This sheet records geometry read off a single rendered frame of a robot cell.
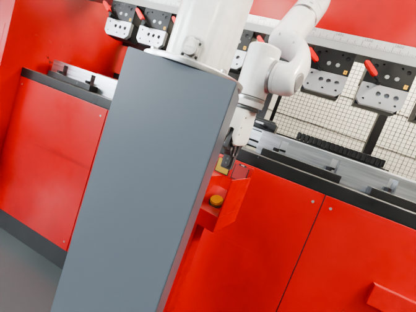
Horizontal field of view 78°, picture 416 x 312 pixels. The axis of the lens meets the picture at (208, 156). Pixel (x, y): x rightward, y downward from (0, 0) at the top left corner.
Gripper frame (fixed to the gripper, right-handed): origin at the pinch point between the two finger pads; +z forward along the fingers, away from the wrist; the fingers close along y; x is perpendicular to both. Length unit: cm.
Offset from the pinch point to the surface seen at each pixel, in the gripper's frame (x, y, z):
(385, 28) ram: 23, -46, -56
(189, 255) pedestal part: -2.2, 1.1, 31.6
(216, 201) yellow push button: 0.5, -0.1, 12.2
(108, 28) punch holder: -94, -25, -34
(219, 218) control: 4.9, 5.4, 14.0
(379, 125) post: 38, -123, -30
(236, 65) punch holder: -24, -36, -31
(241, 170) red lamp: 1.3, -9.9, 3.2
